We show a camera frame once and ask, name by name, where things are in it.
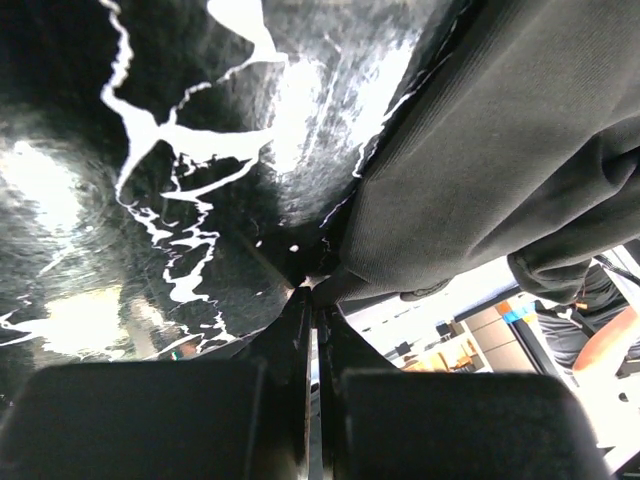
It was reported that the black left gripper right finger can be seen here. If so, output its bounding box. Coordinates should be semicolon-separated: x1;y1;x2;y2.
316;306;609;480

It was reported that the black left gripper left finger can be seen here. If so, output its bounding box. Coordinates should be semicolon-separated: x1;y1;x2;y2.
1;288;312;479

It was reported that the black printed t-shirt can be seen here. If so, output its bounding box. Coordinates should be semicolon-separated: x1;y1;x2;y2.
313;1;639;305

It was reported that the black marbled table mat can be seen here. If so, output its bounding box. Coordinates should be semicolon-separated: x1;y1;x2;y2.
1;1;468;364

